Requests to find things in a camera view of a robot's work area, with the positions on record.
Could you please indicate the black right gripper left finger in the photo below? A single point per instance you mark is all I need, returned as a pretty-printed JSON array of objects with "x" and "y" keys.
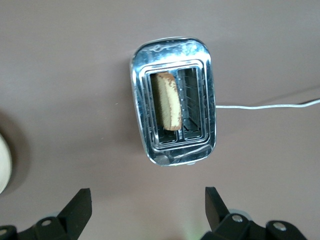
[{"x": 75, "y": 212}]

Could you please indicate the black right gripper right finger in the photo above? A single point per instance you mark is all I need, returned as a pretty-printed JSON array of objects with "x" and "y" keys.
[{"x": 217, "y": 212}]

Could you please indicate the round light wooden plate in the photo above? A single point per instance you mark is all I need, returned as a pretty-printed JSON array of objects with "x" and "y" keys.
[{"x": 5, "y": 162}]

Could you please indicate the brown bread slice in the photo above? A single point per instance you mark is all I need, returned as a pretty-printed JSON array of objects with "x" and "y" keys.
[{"x": 168, "y": 105}]

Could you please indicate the chrome and beige toaster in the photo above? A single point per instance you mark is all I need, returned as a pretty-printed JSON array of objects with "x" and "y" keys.
[{"x": 172, "y": 50}]

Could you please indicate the brown table cover sheet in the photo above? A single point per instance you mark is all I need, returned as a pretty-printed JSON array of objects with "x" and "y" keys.
[{"x": 75, "y": 75}]

